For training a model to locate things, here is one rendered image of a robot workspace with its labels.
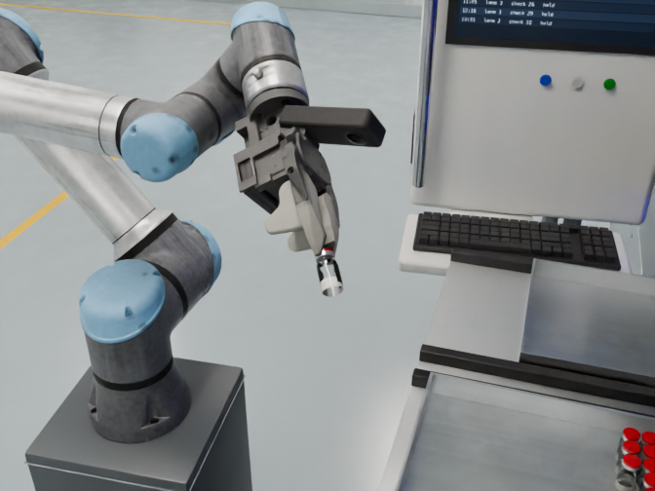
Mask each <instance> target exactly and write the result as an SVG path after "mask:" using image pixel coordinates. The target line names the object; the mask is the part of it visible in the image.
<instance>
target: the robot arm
mask: <svg viewBox="0 0 655 491"><path fill-rule="evenodd" d="M230 36H231V40H232V43H231V44H230V45H229V47H228V48H227V49H226V50H225V51H224V52H223V54H222V55H221V56H220V58H219V59H218V60H217V61H216V62H215V63H214V65H213V66H212V67H211V68H210V69H209V71H208V72H207V73H206V74H205V75H204V76H203V77H202V78H201V79H200V80H199V81H198V82H196V83H195V84H193V85H191V86H190V87H188V88H187V89H185V90H184V91H182V92H181V93H179V94H177V95H175V96H174V97H172V98H171V99H169V100H168V101H166V102H157V101H152V100H147V99H142V98H136V97H131V96H125V95H120V94H112V93H107V92H102V91H97V90H92V89H87V88H82V87H77V86H72V85H67V84H63V83H58V82H53V81H49V71H48V69H47V68H46V67H45V66H44V65H43V61H44V52H43V50H42V49H40V45H41V41H40V39H39V37H38V36H37V34H36V32H35V31H34V30H33V28H32V27H31V26H30V25H29V24H28V23H27V22H26V21H25V20H24V19H23V18H21V17H20V16H18V15H17V14H15V13H13V12H11V11H9V10H6V9H2V8H0V132H4V133H8V134H13V135H14V136H15V137H16V138H17V140H18V141H19V142H20V143H21V144H22V145H23V146H24V147H25V148H26V150H27V151H28V152H29V153H30V154H31V155H32V156H33V157H34V158H35V159H36V161H37V162H38V163H39V164H40V165H41V166H42V167H43V168H44V169H45V171H46V172H47V173H48V174H49V175H50V176H51V177H52V178H53V179H54V180H55V182H56V183H57V184H58V185H59V186H60V187H61V188H62V189H63V190H64V192H65V193H66V194H67V195H68V196H69V197H70V198H71V199H72V200H73V201H74V203H75V204H76V205H77V206H78V207H79V208H80V209H81V210H82V211H83V212H84V213H85V214H86V215H87V216H88V217H89V218H90V219H91V220H92V221H93V223H94V224H95V226H96V227H97V228H98V229H99V230H100V231H101V232H102V234H103V235H104V236H105V237H106V238H107V239H108V240H109V241H110V242H111V243H112V244H113V247H114V251H113V260H114V261H115V262H114V265H112V266H109V265H108V264H107V265H105V266H103V267H101V268H99V269H98V270H96V271H95V272H93V273H92V274H91V275H90V276H89V277H88V278H87V279H86V281H85V282H84V284H83V285H82V288H81V290H80V293H79V308H80V309H79V318H80V323H81V325H82V328H83V330H84V333H85V338H86V342H87V347H88V352H89V356H90V361H91V366H92V370H93V374H94V377H93V382H92V386H91V391H90V396H89V401H88V410H89V415H90V419H91V423H92V426H93V427H94V429H95V430H96V432H97V433H98V434H100V435H101V436H103V437H105V438H107V439H109V440H112V441H116V442H122V443H139V442H144V441H149V440H152V439H155V438H158V437H160V436H163V435H165V434H167V433H169V432H170V431H172V430H173V429H175V428H176V427H177V426H178V425H179V424H180V423H181V422H182V421H183V420H184V418H185V417H186V415H187V413H188V411H189V408H190V403H191V398H190V392H189V387H188V384H187V381H186V379H185V378H184V376H183V375H182V374H181V372H180V370H179V368H178V367H177V365H176V363H175V362H174V360H173V349H172V342H171V334H172V332H173V330H174V329H175V328H176V327H177V326H178V324H179V323H180V322H181V321H182V320H183V319H184V318H185V317H186V316H187V314H188V313H189V312H190V311H191V310H192V309H193V307H194V306H195V305H196V304H197V303H198V302H199V301H200V299H201V298H202V297H204V296H205V295H206V294H207V293H208V292H209V291H210V290H211V288H212V285H213V283H214V282H215V281H216V279H217V278H218V276H219V274H220V271H221V260H222V258H221V252H220V248H219V246H218V243H217V241H216V240H215V238H214V236H213V235H212V233H211V232H210V231H209V230H208V229H207V228H206V227H204V226H203V225H201V224H200V223H198V222H196V223H193V221H192V220H188V219H182V220H179V219H178V218H177V217H176V216H175V215H174V214H173V212H172V211H171V210H163V209H157V208H155V207H154V206H153V205H152V204H151V203H150V201H149V200H148V199H147V198H146V197H145V196H144V195H143V193H142V192H141V191H140V190H139V189H138V188H137V187H136V186H135V184H134V183H133V182H132V181H131V180H130V179H129V177H128V176H127V175H126V174H125V173H124V172H123V171H122V170H121V168H120V167H119V166H118V165H117V164H116V163H115V162H114V160H113V159H112V158H111V157H115V158H120V159H124V161H125V163H126V165H127V166H128V168H129V169H130V170H131V171H132V172H135V173H136V174H138V175H139V176H140V177H141V178H142V179H144V180H147V181H151V182H163V181H166V180H169V179H171V178H172V177H174V176H175V175H177V174H178V173H181V172H183V171H185V170H187V169H188V168H189V167H190V166H191V165H192V164H193V163H194V161H195V160H196V159H197V158H198V157H200V156H201V155H202V154H203V153H204V152H206V151H207V150H208V149H209V148H211V147H212V146H215V145H217V144H219V143H220V142H221V141H222V140H224V139H225V138H227V137H228V136H230V135H231V134H232V133H233V132H234V131H235V130H236V132H237V133H238V134H239V135H240V136H241V137H242V138H243V139H244V141H245V145H246V149H244V150H242V151H240V152H238V153H236V154H234V155H233V157H234V163H235V169H236V174H237V180H238V186H239V192H240V193H243V192H244V194H245V195H246V196H248V197H249V198H250V199H251V200H253V201H254V202H255V203H256V204H258V205H259V206H260V207H262V208H263V209H264V210H266V211H267V212H268V213H269V214H271V215H270V216H269V217H268V218H267V219H266V221H265V229H266V231H267V233H268V234H270V235H277V234H284V233H289V232H293V233H292V234H291V235H290V236H289V239H288V246H289V249H290V250H291V251H294V252H298V251H303V250H309V249H312V250H313V252H314V254H315V255H316V256H320V255H321V254H322V251H323V248H331V249H333V251H334V255H335V252H336V248H337V243H338V238H339V228H340V221H339V210H338V204H337V200H336V197H335V194H334V191H333V189H332V185H331V177H330V173H329V170H328V165H327V163H326V160H325V158H324V156H323V155H322V153H321V152H320V151H319V148H320V144H319V143H321V144H335V145H349V146H363V147H380V146H381V145H382V142H383V139H384V136H385V133H386V129H385V128H384V126H383V125H382V124H381V122H380V121H379V120H378V119H377V117H376V116H375V115H374V113H373V112H372V111H371V110H370V109H369V108H351V107H325V106H309V96H308V93H307V89H306V85H305V81H304V77H303V74H302V70H301V66H300V62H299V58H298V54H297V50H296V47H295V43H294V41H295V37H294V33H293V31H292V30H291V28H290V25H289V20H288V17H287V15H286V14H285V12H284V11H283V10H282V9H281V8H279V7H278V6H277V5H274V4H272V3H268V2H253V3H250V4H248V5H246V6H244V7H242V8H241V9H240V10H239V11H238V12H237V13H236V14H235V15H234V17H233V18H232V22H231V32H230ZM110 156H111V157H110Z"/></svg>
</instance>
